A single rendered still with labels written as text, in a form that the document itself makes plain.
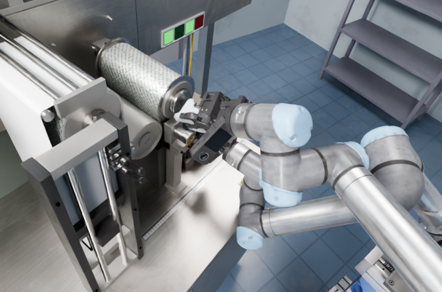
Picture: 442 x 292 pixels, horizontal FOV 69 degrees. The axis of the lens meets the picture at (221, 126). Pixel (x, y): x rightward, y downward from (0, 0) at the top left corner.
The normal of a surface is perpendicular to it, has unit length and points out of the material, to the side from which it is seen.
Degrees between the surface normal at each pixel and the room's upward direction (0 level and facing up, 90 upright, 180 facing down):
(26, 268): 0
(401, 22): 90
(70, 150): 0
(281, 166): 57
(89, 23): 90
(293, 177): 53
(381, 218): 46
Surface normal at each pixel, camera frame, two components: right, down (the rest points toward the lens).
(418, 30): -0.78, 0.37
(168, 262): 0.11, -0.70
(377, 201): -0.32, -0.65
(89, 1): 0.79, 0.50
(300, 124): 0.66, 0.07
